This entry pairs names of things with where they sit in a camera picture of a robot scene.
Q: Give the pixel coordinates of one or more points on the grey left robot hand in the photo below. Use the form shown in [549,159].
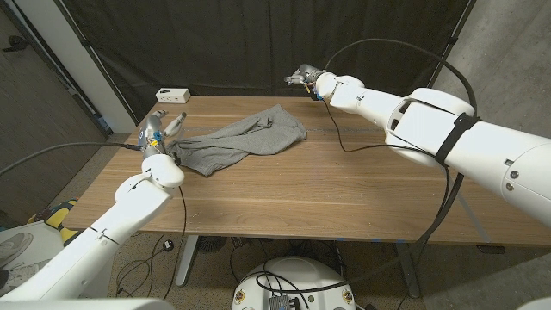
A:
[150,129]

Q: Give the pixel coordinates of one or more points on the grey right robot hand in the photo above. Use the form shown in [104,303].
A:
[307,74]

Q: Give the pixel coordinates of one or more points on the grey fabric shorts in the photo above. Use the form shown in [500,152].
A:
[249,138]

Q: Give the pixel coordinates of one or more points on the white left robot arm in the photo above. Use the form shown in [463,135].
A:
[129,206]

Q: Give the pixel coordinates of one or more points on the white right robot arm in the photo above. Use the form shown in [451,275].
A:
[508,146]

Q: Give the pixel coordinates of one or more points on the white left shoulder shell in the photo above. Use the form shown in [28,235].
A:
[86,305]

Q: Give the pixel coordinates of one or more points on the white right shoulder shell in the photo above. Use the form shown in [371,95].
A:
[536,305]

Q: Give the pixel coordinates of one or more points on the white power strip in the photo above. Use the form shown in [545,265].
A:
[172,95]

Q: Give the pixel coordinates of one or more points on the black backdrop curtain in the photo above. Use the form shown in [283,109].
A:
[215,43]

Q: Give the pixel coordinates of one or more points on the black backdrop stand pole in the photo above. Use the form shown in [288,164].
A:
[451,41]
[86,45]

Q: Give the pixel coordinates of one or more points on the round black plug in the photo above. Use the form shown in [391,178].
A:
[168,245]

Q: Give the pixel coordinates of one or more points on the brown wooden door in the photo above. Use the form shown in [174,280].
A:
[34,107]

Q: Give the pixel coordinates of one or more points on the yellow and black shoe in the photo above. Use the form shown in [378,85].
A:
[56,217]

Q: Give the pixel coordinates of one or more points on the small black fan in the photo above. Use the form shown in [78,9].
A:
[211,243]

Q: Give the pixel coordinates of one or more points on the white table leg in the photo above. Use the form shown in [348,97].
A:
[191,258]

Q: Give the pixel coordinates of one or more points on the white platform box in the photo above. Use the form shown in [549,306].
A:
[101,280]

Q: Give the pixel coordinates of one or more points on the white sneaker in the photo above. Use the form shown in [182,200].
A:
[13,245]
[26,269]

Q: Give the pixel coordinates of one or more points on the white robot torso base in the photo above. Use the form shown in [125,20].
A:
[301,269]

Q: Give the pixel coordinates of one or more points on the grey electronics box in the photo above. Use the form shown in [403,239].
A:
[284,302]

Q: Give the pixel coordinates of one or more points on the grey table leg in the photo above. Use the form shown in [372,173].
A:
[409,275]

